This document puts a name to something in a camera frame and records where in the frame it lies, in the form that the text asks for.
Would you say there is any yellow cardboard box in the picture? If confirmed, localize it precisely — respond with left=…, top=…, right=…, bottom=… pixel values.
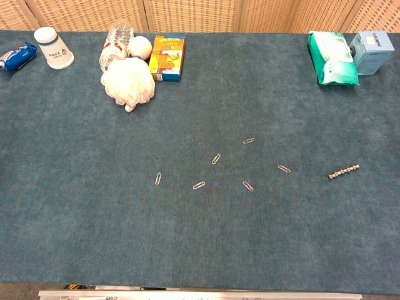
left=147, top=35, right=186, bottom=83

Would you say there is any aluminium rail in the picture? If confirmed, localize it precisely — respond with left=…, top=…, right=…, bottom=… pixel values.
left=37, top=290, right=364, bottom=300

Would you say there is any white paper cup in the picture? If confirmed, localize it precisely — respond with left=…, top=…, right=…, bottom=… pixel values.
left=33, top=26, right=75, bottom=70

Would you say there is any white ball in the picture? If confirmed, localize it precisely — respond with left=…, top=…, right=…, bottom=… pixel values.
left=127, top=36, right=153, bottom=60

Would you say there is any teal table cloth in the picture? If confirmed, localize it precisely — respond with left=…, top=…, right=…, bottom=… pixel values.
left=0, top=29, right=400, bottom=295

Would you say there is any blue snack packet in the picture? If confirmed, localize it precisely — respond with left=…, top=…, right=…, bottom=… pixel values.
left=0, top=41, right=38, bottom=73

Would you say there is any white mesh bath sponge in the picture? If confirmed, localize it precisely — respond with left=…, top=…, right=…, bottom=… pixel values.
left=100, top=57, right=156, bottom=113

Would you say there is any clear plastic water bottle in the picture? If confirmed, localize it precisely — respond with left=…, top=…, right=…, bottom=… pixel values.
left=99, top=21, right=135, bottom=72

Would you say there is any wicker folding screen panel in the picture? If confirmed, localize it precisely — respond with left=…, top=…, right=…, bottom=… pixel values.
left=142, top=0, right=244, bottom=34
left=0, top=0, right=41, bottom=31
left=239, top=0, right=361, bottom=34
left=24, top=0, right=149, bottom=33
left=339, top=0, right=400, bottom=34

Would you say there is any green wet wipes pack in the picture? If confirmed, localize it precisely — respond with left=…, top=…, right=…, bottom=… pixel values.
left=307, top=30, right=360, bottom=86

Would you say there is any light blue box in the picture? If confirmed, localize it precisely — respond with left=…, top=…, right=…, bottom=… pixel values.
left=349, top=30, right=396, bottom=76

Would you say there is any metal bead chain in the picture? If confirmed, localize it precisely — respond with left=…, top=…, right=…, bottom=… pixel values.
left=327, top=164, right=361, bottom=181

